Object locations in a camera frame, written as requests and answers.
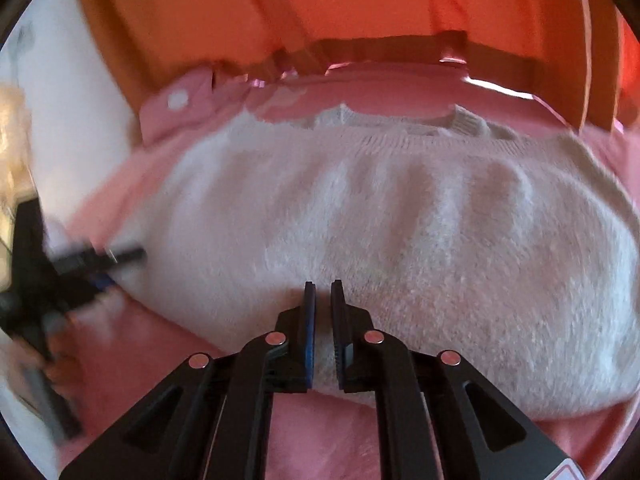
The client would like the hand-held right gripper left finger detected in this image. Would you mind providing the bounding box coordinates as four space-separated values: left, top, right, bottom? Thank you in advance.
59 282 318 480

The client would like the beige sweater with black hearts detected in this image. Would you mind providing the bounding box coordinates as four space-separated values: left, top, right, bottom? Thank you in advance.
120 104 635 422

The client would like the orange curtain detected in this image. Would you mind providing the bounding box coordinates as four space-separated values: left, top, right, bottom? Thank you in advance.
70 0 640 133

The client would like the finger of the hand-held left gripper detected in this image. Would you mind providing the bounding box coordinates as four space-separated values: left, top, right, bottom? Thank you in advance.
52 244 147 268
62 271 118 306

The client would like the pale cream cloth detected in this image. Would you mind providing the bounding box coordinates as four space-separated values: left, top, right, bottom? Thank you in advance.
0 84 35 263

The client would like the pink patterned blanket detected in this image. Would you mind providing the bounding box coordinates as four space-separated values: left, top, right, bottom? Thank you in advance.
0 67 640 480

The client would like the pink pillow with white dot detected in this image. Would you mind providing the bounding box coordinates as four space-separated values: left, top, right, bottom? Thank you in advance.
139 66 253 147

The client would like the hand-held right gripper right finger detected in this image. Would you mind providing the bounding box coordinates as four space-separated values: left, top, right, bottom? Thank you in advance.
330 280 586 480

